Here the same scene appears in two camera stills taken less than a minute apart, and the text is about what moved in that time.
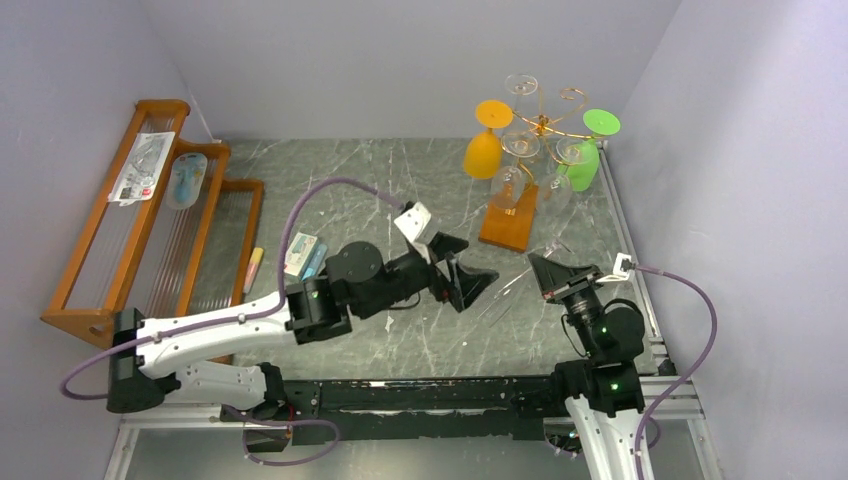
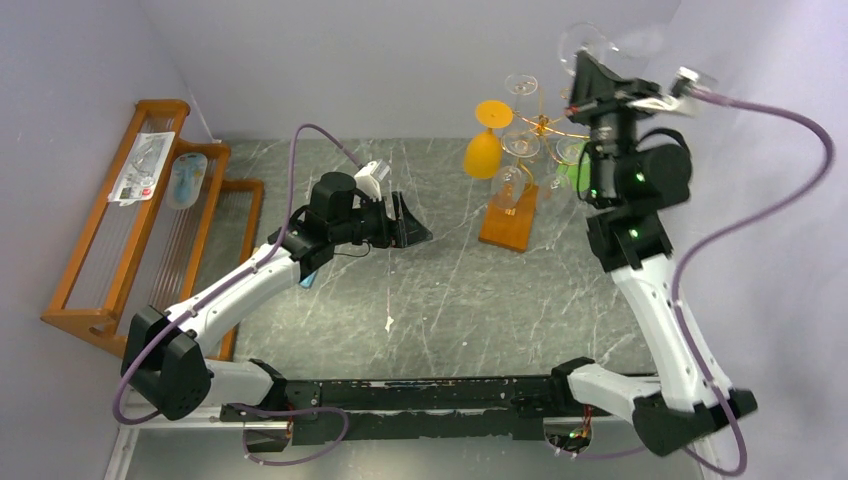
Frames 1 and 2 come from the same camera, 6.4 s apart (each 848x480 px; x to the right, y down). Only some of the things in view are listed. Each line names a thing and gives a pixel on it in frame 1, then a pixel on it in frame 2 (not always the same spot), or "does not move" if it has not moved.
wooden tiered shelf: x=170 y=237 does not move
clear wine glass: x=504 y=299 → x=616 y=53
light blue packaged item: x=186 y=180 does not move
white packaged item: x=143 y=168 does not move
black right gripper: x=572 y=285 → x=614 y=93
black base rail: x=413 y=409 does not move
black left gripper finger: x=468 y=284 → x=411 y=230
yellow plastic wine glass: x=483 y=156 does not move
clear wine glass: x=508 y=183 does not move
